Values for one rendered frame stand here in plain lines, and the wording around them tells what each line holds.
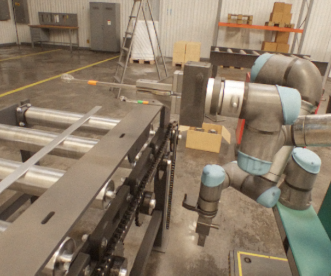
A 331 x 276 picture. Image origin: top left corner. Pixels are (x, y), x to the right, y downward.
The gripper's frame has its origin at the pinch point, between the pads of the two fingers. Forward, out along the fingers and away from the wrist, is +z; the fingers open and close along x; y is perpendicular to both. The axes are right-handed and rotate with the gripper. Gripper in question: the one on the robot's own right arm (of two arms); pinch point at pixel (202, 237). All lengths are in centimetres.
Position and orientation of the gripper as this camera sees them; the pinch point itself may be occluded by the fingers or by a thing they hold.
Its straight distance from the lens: 106.8
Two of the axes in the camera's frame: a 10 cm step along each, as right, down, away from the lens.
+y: 9.5, 1.9, -2.5
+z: -0.6, 9.0, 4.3
